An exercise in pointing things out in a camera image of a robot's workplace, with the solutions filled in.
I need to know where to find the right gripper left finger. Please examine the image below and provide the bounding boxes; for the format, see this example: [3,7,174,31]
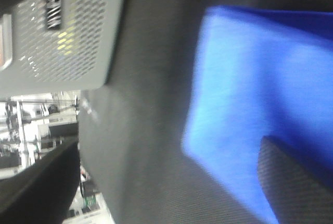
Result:
[1,140,80,223]

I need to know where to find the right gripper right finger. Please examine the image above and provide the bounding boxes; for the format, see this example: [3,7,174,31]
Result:
[257,136,332,223]

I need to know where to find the blue microfiber towel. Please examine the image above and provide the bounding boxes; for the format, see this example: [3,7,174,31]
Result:
[182,6,332,223]

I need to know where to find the grey perforated plastic basket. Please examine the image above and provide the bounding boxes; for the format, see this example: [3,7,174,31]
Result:
[1,0,124,98]

